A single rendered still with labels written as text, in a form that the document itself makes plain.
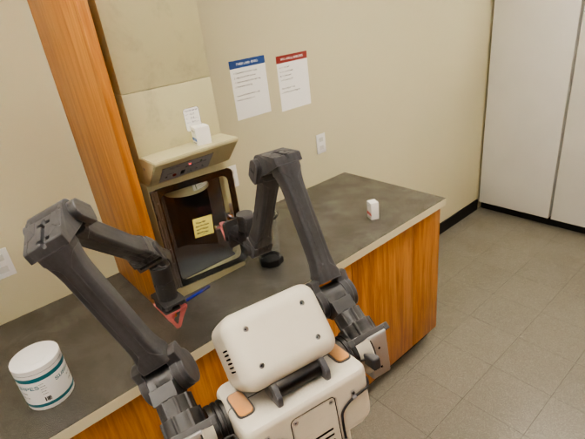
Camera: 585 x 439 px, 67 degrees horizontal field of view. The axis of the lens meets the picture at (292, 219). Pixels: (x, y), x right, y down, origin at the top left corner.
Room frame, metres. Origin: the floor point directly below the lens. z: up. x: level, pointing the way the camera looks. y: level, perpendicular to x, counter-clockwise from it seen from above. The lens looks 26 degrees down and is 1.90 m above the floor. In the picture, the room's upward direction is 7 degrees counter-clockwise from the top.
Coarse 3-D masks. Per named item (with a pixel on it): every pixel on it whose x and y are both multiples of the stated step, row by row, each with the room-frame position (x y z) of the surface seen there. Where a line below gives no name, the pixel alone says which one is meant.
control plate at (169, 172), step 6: (204, 156) 1.45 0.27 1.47; (210, 156) 1.47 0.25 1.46; (186, 162) 1.41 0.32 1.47; (192, 162) 1.43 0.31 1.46; (198, 162) 1.46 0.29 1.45; (204, 162) 1.48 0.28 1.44; (168, 168) 1.37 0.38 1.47; (174, 168) 1.39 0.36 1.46; (180, 168) 1.41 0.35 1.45; (186, 168) 1.44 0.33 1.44; (192, 168) 1.46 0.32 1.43; (198, 168) 1.49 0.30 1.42; (162, 174) 1.37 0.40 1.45; (168, 174) 1.39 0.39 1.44; (180, 174) 1.44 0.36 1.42; (162, 180) 1.40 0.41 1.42
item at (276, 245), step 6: (276, 222) 1.58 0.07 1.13; (276, 228) 1.58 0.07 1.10; (276, 234) 1.57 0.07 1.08; (276, 240) 1.57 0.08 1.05; (276, 246) 1.56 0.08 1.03; (270, 252) 1.55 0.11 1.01; (276, 252) 1.56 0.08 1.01; (264, 258) 1.56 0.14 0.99; (270, 258) 1.55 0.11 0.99; (276, 258) 1.56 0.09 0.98
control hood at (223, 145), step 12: (192, 144) 1.49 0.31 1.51; (216, 144) 1.46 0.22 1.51; (228, 144) 1.49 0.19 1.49; (156, 156) 1.40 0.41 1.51; (168, 156) 1.38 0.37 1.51; (180, 156) 1.37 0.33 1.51; (192, 156) 1.41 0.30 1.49; (216, 156) 1.50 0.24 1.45; (228, 156) 1.56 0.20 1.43; (144, 168) 1.38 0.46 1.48; (156, 168) 1.33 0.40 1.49; (156, 180) 1.38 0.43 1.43; (168, 180) 1.43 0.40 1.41
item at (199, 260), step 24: (168, 192) 1.43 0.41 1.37; (192, 192) 1.47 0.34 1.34; (216, 192) 1.52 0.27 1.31; (168, 216) 1.42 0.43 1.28; (192, 216) 1.46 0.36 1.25; (216, 216) 1.51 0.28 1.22; (192, 240) 1.45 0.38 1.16; (216, 240) 1.50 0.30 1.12; (192, 264) 1.44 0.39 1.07; (216, 264) 1.49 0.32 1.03
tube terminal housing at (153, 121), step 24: (120, 96) 1.41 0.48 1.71; (144, 96) 1.45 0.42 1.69; (168, 96) 1.50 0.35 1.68; (192, 96) 1.55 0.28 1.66; (144, 120) 1.44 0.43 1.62; (168, 120) 1.49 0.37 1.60; (216, 120) 1.60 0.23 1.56; (144, 144) 1.42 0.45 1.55; (168, 144) 1.47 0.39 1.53; (216, 168) 1.57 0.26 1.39; (144, 192) 1.44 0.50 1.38; (240, 264) 1.59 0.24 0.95; (192, 288) 1.45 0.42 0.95
